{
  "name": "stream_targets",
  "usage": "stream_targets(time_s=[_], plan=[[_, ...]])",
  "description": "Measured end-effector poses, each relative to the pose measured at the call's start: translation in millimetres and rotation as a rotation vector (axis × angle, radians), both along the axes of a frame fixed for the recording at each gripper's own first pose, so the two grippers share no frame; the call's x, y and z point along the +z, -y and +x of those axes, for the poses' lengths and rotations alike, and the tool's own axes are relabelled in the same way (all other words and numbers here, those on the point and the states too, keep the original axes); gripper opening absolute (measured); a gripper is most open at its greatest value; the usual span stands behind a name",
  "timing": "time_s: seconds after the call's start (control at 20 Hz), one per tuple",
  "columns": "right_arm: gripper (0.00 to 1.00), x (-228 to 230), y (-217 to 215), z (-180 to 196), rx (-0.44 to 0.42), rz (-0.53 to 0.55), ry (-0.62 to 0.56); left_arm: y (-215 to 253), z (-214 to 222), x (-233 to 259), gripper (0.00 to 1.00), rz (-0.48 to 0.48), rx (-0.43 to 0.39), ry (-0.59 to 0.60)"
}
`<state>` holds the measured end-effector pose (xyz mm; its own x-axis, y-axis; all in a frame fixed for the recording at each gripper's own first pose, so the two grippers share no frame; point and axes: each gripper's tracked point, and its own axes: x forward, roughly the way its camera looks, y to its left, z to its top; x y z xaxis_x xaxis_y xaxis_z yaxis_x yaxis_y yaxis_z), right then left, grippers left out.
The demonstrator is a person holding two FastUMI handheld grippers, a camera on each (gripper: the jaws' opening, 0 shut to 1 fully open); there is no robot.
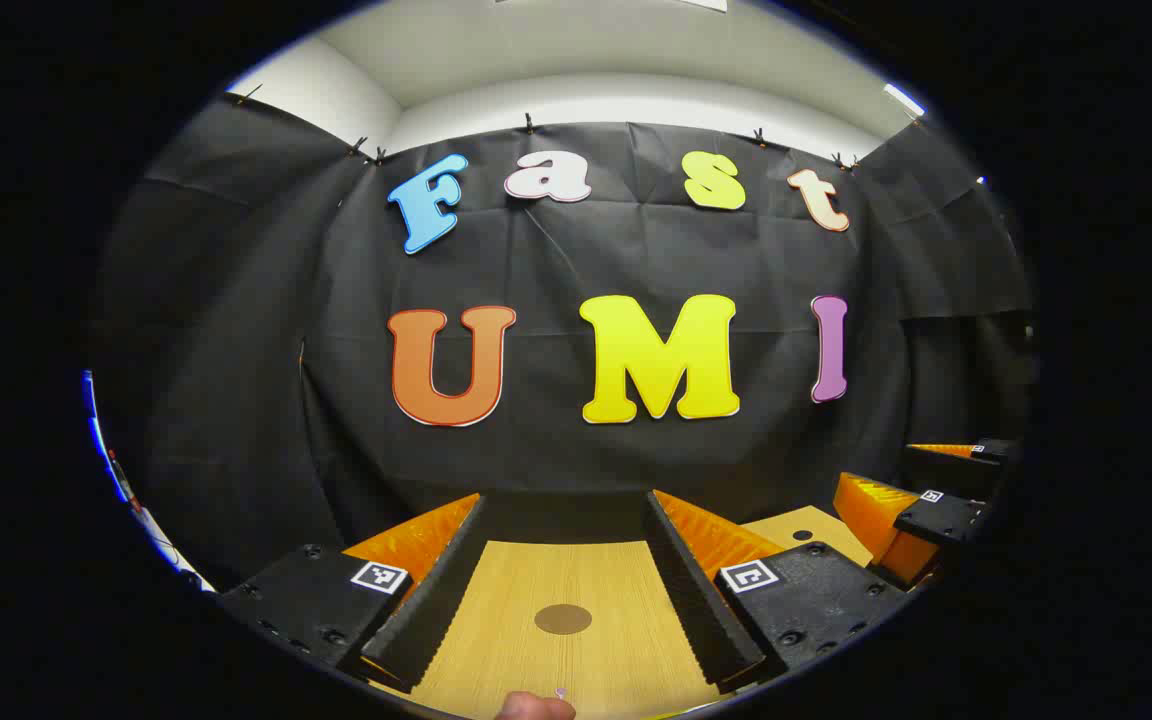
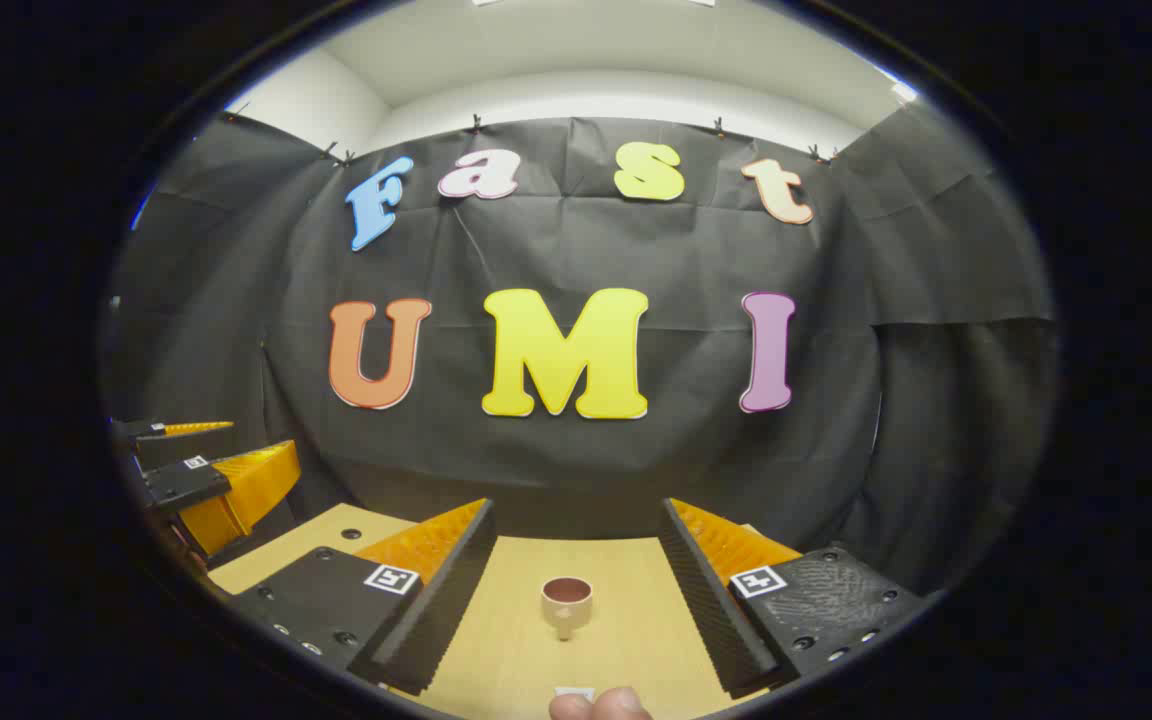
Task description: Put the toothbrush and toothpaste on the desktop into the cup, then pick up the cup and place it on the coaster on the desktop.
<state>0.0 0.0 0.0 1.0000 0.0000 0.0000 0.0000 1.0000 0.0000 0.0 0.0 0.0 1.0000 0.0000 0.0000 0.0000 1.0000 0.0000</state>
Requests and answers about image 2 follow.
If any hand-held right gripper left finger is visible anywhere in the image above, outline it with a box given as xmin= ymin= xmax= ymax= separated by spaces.
xmin=231 ymin=498 xmax=497 ymax=697

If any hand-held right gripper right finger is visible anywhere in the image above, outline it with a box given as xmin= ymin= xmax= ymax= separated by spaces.
xmin=658 ymin=497 xmax=927 ymax=699

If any beige cup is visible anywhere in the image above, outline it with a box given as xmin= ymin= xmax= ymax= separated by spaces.
xmin=541 ymin=577 xmax=594 ymax=641

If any wooden desktop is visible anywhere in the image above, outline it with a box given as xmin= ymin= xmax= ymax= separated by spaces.
xmin=206 ymin=503 xmax=772 ymax=720

